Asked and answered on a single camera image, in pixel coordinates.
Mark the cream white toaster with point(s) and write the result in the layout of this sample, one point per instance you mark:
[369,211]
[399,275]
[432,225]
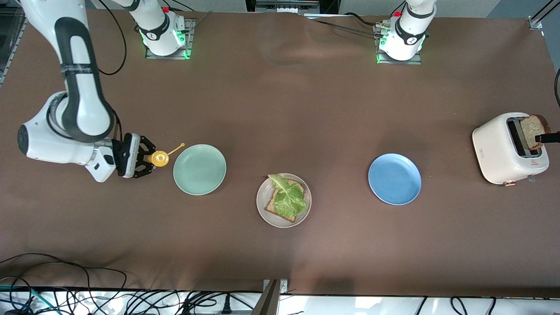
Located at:
[494,153]

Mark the black power plug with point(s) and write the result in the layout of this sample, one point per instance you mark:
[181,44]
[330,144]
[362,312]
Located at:
[226,305]

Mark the blue plate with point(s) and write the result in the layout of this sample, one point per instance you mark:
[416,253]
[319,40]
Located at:
[394,179]

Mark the grey metal bracket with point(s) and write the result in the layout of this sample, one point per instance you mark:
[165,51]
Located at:
[269,302]

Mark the black equipment box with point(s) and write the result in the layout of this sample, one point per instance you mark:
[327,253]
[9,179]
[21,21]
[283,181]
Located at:
[262,5]

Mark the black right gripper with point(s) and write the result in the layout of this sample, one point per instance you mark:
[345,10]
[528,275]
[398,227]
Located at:
[118,152]

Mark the green plate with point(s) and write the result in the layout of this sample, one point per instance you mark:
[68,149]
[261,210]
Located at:
[200,169]

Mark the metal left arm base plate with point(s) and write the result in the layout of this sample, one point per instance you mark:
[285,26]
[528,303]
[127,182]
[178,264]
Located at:
[400,62]

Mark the brown bread slice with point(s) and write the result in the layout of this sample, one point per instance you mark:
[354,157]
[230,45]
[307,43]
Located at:
[531,129]
[272,206]

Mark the yellow mustard squeeze bottle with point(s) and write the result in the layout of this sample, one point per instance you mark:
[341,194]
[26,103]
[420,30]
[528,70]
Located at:
[160,159]

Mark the beige plate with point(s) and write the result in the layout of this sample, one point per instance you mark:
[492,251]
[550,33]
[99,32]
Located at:
[262,197]

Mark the brown tablecloth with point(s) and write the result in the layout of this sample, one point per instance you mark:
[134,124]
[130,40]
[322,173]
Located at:
[280,109]

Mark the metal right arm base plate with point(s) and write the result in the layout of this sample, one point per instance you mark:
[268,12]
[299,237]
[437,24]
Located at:
[168,57]

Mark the green lettuce leaf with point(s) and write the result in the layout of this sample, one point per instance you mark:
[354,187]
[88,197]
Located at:
[288,201]

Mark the aluminium frame profile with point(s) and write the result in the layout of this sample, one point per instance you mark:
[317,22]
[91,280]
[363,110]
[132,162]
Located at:
[11,48]
[534,22]

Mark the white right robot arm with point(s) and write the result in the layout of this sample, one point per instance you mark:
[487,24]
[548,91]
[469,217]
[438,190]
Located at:
[52,140]

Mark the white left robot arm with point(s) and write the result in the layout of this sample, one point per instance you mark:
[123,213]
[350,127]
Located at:
[409,35]

